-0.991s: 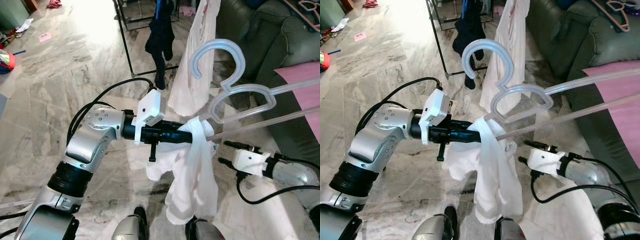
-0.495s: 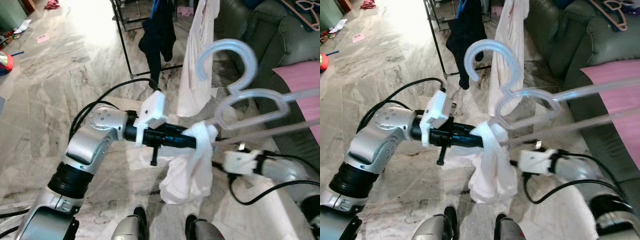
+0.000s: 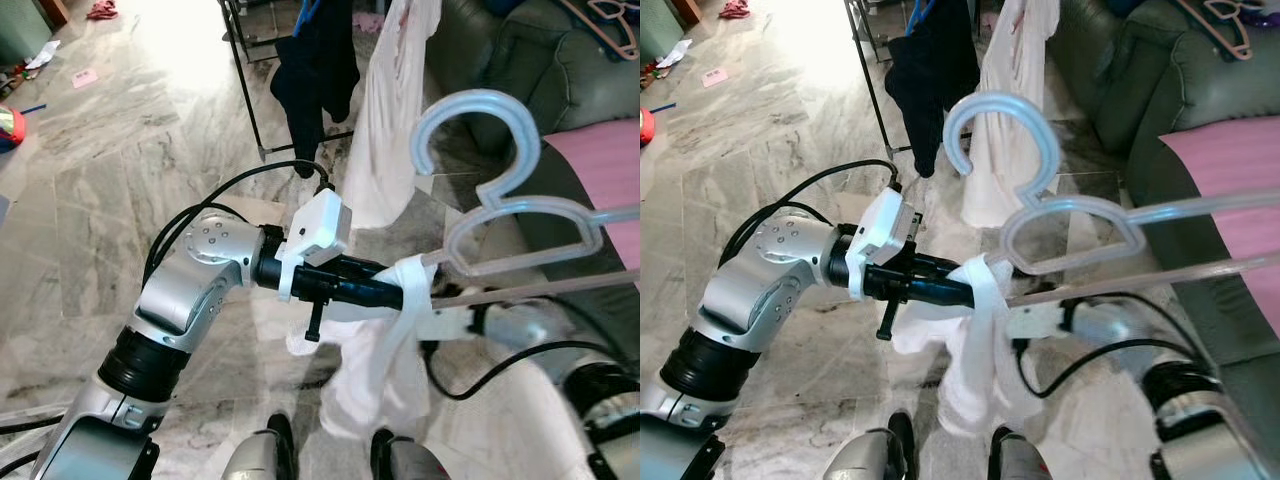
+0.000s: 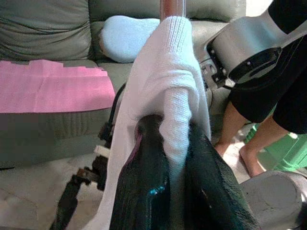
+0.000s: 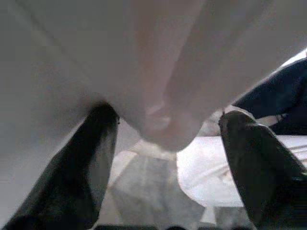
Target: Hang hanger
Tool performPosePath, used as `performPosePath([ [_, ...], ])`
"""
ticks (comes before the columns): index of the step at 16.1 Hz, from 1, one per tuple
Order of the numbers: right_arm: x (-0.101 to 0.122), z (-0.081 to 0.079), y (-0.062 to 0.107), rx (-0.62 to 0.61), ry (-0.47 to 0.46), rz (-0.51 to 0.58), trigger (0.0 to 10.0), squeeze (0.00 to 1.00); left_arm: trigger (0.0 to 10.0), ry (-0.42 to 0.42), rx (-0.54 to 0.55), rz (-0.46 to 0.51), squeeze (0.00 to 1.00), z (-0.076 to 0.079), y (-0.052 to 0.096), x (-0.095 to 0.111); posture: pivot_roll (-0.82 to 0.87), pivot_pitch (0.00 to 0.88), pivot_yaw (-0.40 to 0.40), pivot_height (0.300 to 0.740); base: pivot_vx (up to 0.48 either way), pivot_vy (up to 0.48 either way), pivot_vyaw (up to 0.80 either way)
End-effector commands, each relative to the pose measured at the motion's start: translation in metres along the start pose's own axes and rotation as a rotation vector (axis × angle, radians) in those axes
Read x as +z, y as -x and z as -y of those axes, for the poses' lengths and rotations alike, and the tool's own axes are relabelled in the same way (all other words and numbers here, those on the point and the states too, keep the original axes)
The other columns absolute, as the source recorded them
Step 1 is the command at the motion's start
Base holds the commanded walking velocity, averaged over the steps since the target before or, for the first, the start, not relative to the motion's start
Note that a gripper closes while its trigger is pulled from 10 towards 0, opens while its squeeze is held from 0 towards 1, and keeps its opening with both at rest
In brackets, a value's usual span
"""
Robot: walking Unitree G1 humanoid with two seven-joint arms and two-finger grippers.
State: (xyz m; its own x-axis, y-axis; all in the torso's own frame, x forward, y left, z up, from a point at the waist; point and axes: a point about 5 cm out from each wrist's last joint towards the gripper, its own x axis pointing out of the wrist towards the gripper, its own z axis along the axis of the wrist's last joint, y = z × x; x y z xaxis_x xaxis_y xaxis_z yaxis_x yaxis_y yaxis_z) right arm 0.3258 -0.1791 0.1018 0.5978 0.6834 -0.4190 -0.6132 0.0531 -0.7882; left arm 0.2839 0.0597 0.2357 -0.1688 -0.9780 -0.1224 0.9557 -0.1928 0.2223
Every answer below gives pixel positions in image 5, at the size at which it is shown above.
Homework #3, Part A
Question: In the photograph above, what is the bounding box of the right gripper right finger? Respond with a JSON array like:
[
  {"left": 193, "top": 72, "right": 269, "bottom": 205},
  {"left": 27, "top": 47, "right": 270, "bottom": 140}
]
[{"left": 217, "top": 110, "right": 307, "bottom": 230}]

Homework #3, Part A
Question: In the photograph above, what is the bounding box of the dark navy garment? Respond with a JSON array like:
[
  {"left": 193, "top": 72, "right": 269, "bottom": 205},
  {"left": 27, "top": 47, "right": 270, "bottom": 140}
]
[{"left": 231, "top": 47, "right": 307, "bottom": 136}]

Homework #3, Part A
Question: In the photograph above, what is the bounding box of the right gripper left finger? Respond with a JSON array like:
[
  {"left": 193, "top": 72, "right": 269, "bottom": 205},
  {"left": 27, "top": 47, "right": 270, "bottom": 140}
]
[{"left": 4, "top": 101, "right": 120, "bottom": 230}]

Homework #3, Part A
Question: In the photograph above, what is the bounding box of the off-white fabric cover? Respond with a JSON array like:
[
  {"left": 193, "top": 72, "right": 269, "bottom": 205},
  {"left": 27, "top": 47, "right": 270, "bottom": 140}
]
[{"left": 176, "top": 134, "right": 307, "bottom": 209}]

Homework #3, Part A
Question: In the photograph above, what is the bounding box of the white garment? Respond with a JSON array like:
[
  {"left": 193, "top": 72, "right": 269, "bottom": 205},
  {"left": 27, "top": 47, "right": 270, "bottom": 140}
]
[{"left": 0, "top": 0, "right": 307, "bottom": 226}]

